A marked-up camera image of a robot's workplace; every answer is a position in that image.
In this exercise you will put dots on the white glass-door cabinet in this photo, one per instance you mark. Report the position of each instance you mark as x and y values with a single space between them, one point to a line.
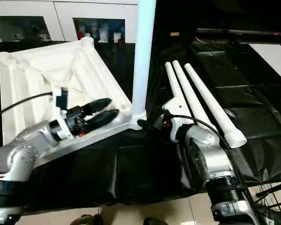
61 11

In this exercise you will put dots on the white plastic table top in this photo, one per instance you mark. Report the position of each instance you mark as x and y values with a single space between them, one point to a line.
37 75

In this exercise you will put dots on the white plastic table leg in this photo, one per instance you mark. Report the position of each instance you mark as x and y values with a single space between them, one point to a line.
143 56
192 96
174 82
213 105

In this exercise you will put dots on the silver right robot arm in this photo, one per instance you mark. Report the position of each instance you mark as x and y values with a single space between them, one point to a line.
206 159

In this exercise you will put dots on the black plastic mat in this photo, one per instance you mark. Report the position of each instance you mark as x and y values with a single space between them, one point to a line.
253 103

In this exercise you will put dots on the small yellow label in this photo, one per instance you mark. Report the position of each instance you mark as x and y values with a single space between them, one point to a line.
174 33

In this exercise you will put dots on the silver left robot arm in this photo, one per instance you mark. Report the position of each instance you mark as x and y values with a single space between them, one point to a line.
23 154

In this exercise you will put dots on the white flat board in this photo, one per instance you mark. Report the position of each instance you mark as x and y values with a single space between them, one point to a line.
274 56

